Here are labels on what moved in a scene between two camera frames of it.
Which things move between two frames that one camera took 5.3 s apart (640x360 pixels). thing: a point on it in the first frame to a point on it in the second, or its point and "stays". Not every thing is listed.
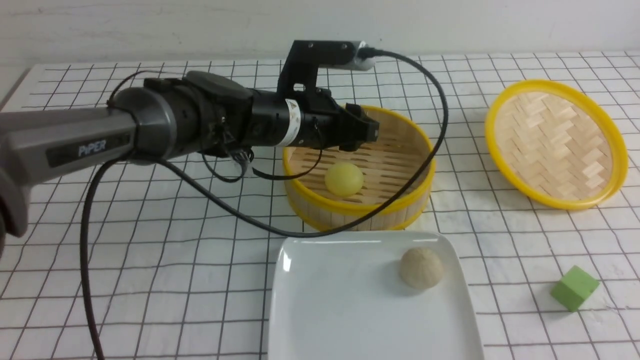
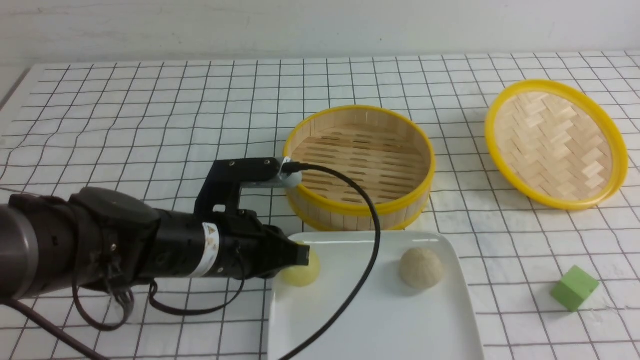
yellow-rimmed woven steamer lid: x=556 y=143 stays
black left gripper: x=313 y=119 to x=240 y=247
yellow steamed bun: x=344 y=179 to x=303 y=276
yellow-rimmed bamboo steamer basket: x=348 y=184 stays
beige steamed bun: x=421 y=268 stays
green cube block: x=573 y=288 stays
